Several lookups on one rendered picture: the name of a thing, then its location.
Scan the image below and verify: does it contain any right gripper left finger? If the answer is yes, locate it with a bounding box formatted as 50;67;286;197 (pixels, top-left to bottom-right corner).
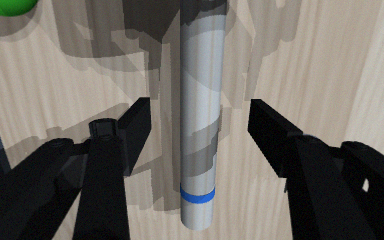
0;97;152;240

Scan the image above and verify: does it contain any grey metal bar with blue band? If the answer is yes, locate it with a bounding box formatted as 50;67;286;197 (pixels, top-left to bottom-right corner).
180;0;227;231

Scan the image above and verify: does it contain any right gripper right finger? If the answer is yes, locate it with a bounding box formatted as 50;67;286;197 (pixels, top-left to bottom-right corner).
247;99;384;240

